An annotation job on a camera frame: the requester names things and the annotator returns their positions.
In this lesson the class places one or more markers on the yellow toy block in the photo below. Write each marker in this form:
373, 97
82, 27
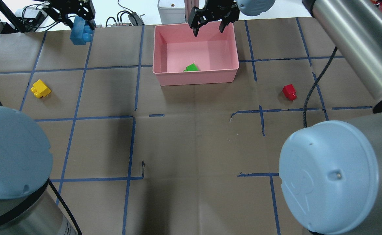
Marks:
40, 89

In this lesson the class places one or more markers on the blue toy block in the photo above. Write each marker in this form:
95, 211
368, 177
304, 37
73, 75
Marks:
81, 32

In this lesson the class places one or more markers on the pink plastic box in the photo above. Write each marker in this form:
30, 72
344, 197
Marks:
214, 53

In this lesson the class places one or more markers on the black cable hub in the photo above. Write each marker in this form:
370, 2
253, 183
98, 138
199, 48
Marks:
135, 19

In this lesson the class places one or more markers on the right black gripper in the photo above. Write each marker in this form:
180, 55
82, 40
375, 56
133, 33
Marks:
214, 8

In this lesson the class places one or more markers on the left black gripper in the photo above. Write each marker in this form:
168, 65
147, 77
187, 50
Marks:
75, 9

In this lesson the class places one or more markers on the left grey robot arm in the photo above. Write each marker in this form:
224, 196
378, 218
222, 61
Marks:
30, 204

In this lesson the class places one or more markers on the white square device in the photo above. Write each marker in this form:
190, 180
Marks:
171, 11

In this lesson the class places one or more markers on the red toy block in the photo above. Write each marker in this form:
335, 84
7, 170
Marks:
289, 92

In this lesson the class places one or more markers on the aluminium frame post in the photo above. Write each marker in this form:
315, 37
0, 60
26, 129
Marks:
189, 4

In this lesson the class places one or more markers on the green toy block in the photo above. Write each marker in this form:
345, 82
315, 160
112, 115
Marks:
192, 67

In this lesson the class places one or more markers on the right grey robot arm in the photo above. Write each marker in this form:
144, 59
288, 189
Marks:
331, 172

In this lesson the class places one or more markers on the black monitor stand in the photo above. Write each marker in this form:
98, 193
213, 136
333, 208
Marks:
27, 19

